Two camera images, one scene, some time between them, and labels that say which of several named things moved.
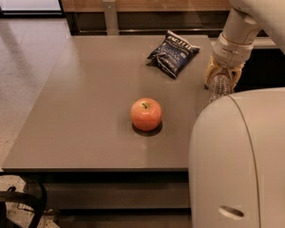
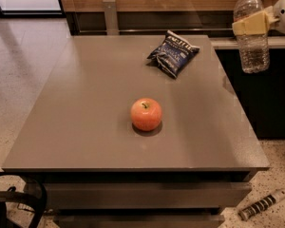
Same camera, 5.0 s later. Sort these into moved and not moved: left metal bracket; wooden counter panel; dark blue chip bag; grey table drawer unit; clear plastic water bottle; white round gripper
Moved: white round gripper; clear plastic water bottle
Not moved: left metal bracket; dark blue chip bag; grey table drawer unit; wooden counter panel
